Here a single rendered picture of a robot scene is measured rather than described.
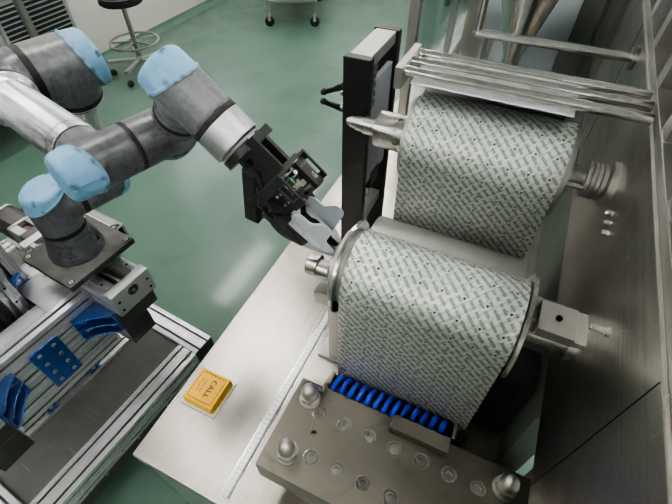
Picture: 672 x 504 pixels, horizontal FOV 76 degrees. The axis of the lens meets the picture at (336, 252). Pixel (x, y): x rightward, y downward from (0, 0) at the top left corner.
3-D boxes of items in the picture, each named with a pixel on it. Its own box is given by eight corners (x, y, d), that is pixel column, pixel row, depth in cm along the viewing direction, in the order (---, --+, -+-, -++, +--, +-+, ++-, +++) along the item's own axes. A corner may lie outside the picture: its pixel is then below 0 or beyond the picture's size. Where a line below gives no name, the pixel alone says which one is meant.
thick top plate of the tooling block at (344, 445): (304, 391, 81) (302, 376, 76) (521, 491, 69) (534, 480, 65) (259, 474, 71) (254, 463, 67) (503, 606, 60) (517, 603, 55)
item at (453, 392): (339, 373, 79) (339, 317, 65) (464, 428, 72) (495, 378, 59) (337, 375, 79) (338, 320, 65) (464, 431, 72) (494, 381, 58)
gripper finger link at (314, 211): (359, 238, 64) (314, 196, 61) (336, 250, 68) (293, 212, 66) (366, 224, 66) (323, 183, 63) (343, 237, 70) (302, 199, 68)
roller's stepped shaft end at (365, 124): (350, 124, 80) (351, 108, 77) (381, 131, 78) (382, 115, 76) (343, 132, 78) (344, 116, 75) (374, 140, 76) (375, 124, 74)
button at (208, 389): (205, 371, 91) (203, 366, 89) (233, 385, 89) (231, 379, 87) (184, 400, 87) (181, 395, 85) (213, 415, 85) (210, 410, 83)
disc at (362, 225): (367, 254, 75) (366, 199, 63) (370, 255, 75) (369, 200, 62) (331, 326, 68) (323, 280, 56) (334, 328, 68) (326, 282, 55)
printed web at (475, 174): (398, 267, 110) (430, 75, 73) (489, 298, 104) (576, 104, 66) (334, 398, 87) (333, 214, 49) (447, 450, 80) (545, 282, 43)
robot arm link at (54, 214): (31, 225, 119) (3, 187, 109) (77, 201, 126) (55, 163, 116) (50, 245, 114) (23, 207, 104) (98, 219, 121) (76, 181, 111)
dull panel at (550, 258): (582, 33, 216) (604, -21, 198) (590, 35, 214) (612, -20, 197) (496, 462, 79) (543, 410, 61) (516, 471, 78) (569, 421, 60)
